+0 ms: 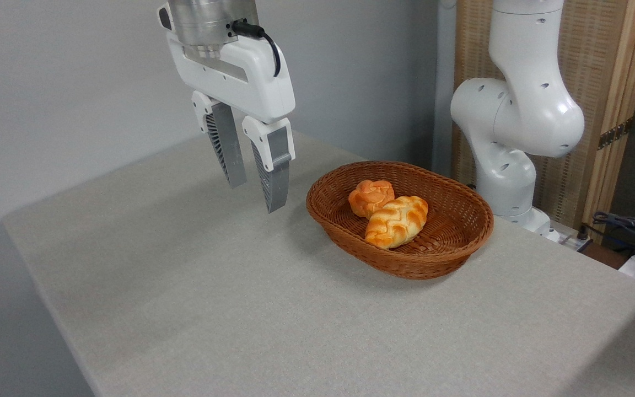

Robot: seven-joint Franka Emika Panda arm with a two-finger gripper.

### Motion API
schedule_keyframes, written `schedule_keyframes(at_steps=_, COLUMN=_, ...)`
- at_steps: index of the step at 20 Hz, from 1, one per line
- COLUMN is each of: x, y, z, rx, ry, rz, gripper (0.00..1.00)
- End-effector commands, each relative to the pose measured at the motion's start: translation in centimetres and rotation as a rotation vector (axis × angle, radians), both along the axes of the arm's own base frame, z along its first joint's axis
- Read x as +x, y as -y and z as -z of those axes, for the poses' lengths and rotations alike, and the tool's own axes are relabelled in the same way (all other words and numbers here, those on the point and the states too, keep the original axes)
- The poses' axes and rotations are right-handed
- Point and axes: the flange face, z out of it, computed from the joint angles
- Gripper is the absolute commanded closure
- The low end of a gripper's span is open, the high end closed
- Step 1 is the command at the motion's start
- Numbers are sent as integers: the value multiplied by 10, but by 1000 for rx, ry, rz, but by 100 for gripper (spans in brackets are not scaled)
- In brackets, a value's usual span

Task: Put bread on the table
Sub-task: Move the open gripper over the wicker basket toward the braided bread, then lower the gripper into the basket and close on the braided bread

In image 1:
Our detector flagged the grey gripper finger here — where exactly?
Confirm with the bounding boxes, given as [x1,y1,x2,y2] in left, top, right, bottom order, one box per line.
[241,115,297,214]
[191,90,248,190]

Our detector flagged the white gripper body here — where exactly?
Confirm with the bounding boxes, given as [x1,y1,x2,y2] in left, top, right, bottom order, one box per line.
[157,3,297,125]

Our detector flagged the brown wicker basket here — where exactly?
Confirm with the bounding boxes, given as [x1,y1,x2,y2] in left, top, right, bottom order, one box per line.
[305,160,495,281]

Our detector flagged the white power strip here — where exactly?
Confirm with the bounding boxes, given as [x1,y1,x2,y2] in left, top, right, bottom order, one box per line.
[556,230,592,253]

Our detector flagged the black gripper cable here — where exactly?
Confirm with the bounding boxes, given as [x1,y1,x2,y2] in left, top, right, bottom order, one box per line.
[232,20,283,78]

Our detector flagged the braided bread loaf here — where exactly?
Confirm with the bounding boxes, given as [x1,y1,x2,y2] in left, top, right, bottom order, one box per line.
[364,195,429,250]

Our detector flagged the black cable bundle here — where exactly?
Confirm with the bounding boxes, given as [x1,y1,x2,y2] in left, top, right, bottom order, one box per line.
[590,211,635,261]

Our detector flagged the round bread roll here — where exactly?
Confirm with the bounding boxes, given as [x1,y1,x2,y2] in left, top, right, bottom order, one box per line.
[348,179,396,219]

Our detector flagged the brass screen hinge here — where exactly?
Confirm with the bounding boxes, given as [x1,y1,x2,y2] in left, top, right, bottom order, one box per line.
[597,117,634,151]

